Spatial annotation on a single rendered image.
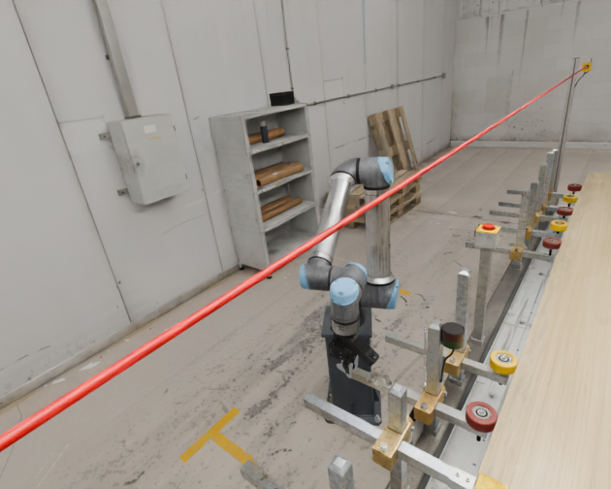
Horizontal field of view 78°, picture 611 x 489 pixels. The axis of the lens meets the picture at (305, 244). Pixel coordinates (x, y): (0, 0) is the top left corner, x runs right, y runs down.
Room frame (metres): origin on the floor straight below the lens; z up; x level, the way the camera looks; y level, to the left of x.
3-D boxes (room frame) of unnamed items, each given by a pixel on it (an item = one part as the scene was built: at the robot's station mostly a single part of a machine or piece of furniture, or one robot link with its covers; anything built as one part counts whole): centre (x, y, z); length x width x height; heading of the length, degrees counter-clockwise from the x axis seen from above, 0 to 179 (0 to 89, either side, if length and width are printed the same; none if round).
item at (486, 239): (1.25, -0.67, 1.18); 0.07 x 0.07 x 0.08; 49
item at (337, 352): (1.02, -0.09, 0.97); 0.09 x 0.08 x 0.12; 49
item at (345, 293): (1.02, -0.10, 1.14); 0.10 x 0.09 x 0.12; 158
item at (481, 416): (0.73, -0.43, 0.85); 0.08 x 0.08 x 0.11
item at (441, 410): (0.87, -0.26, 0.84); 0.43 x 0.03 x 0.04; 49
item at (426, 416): (0.84, -0.33, 0.85); 0.13 x 0.06 x 0.05; 139
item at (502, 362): (0.92, -0.59, 0.85); 0.08 x 0.08 x 0.11
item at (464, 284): (1.05, -0.50, 0.93); 0.03 x 0.03 x 0.48; 49
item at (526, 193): (1.81, -1.16, 0.91); 0.03 x 0.03 x 0.48; 49
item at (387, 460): (0.65, -0.16, 0.95); 0.13 x 0.06 x 0.05; 139
